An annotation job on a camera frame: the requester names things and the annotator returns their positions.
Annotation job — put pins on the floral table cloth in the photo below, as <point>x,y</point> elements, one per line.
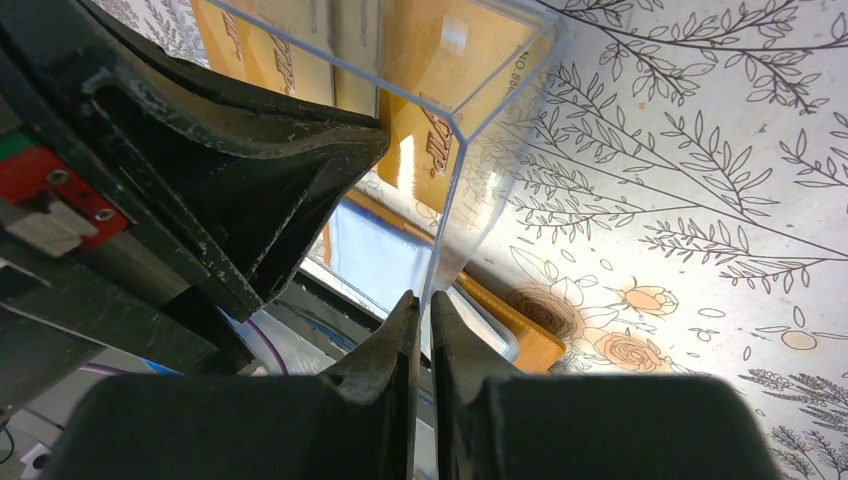
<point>681,206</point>

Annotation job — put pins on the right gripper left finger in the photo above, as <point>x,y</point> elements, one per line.
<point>353,420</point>

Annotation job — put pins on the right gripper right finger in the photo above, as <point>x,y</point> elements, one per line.
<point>496,422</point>

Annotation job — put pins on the orange card holder wallet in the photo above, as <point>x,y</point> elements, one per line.
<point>372,255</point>

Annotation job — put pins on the clear plastic card box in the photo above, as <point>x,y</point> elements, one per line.
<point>327,52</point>

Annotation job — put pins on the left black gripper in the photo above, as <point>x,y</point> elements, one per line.
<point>229,184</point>

